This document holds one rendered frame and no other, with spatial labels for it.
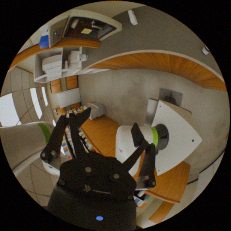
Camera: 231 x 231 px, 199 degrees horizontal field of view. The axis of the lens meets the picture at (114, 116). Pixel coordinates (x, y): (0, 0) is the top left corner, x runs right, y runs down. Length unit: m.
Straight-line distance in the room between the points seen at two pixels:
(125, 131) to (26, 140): 0.32
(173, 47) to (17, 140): 0.68
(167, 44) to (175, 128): 0.48
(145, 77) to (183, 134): 1.34
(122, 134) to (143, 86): 1.32
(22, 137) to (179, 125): 0.46
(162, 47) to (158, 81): 0.98
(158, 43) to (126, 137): 0.58
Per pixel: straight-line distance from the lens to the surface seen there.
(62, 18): 0.63
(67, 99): 5.39
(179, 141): 0.31
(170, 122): 0.34
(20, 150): 0.18
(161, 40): 0.56
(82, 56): 1.24
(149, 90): 1.46
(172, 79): 1.40
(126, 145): 0.27
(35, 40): 0.88
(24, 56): 0.99
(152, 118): 0.51
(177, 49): 0.53
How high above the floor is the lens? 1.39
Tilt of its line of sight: 37 degrees down
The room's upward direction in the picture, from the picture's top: 116 degrees counter-clockwise
